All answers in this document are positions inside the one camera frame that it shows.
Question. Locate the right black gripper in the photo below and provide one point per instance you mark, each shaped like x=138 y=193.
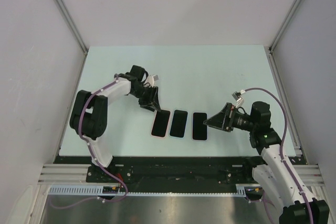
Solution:
x=223 y=120

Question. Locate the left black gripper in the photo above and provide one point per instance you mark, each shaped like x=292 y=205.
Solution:
x=151 y=102

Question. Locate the black smartphone teal frame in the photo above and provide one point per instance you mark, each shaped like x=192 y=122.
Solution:
x=199 y=127

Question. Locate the lavender phone case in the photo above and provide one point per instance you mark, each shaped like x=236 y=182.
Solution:
x=199 y=127

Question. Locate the pink phone case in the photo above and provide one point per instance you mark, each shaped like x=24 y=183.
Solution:
x=160 y=124

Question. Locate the black smartphone blue frame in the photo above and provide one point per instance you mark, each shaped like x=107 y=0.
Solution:
x=178 y=123

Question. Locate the light blue phone case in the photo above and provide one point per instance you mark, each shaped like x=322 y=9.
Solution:
x=178 y=124

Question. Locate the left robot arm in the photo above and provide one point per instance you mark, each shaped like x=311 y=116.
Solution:
x=89 y=116

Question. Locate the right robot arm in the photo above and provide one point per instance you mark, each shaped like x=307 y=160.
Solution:
x=292 y=199

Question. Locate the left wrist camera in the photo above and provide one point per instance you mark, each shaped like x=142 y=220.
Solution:
x=150 y=80

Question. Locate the left aluminium frame post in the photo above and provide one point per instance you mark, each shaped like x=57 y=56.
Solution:
x=69 y=21

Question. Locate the aluminium frame post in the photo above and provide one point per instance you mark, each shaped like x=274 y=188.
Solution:
x=288 y=18
x=69 y=21

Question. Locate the right aluminium frame post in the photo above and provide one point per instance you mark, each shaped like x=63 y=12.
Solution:
x=288 y=18

